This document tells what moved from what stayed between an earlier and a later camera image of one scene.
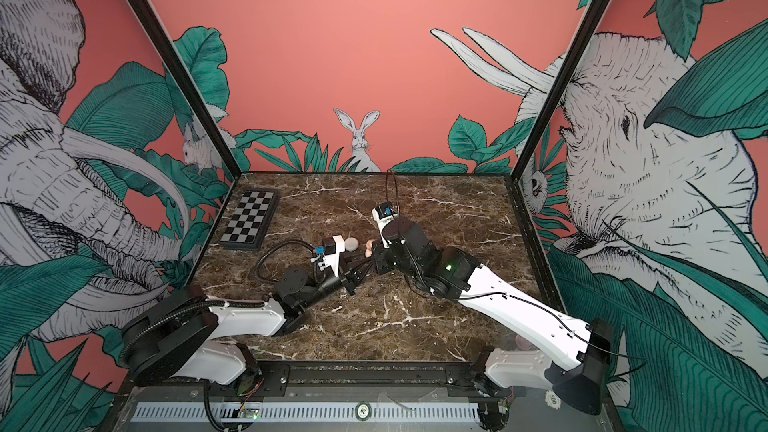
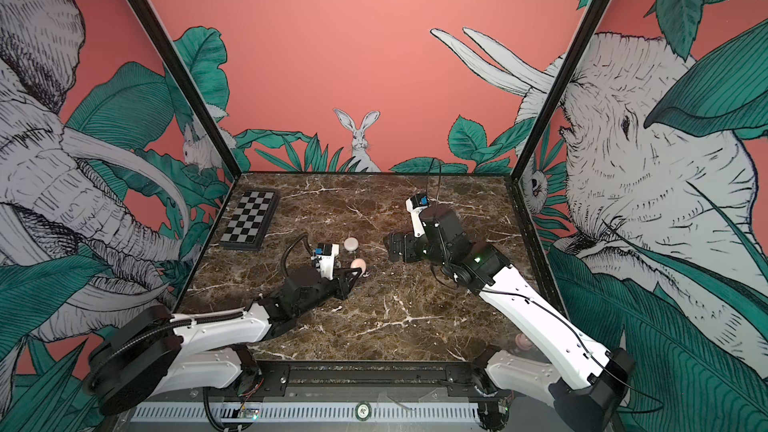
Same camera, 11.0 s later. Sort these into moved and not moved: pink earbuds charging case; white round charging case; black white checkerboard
Moved: pink earbuds charging case
Not moved: white round charging case; black white checkerboard
